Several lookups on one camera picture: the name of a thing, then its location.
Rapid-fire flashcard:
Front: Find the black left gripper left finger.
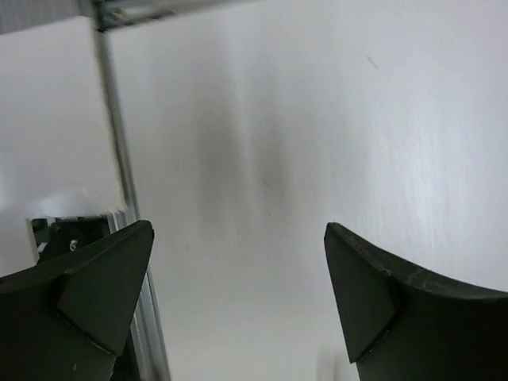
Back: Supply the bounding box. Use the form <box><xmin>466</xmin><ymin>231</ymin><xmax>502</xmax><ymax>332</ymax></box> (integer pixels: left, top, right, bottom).
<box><xmin>1</xmin><ymin>220</ymin><xmax>154</xmax><ymax>380</ymax></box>

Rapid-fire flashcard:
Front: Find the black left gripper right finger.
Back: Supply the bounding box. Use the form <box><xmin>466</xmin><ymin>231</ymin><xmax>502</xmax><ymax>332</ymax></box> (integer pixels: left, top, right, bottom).
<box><xmin>324</xmin><ymin>222</ymin><xmax>507</xmax><ymax>380</ymax></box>

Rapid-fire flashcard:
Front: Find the aluminium frame rail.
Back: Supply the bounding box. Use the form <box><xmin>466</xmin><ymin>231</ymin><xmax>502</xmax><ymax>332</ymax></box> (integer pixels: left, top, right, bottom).
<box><xmin>90</xmin><ymin>0</ymin><xmax>175</xmax><ymax>381</ymax></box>

